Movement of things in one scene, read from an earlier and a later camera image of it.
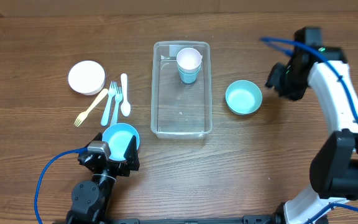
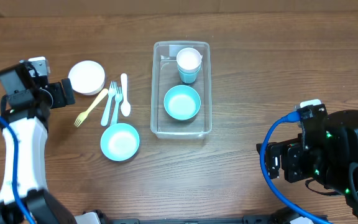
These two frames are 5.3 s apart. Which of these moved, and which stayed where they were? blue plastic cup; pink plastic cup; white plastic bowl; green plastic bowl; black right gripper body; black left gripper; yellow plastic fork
Moved: black left gripper; green plastic bowl; black right gripper body
Stayed: blue plastic cup; pink plastic cup; yellow plastic fork; white plastic bowl
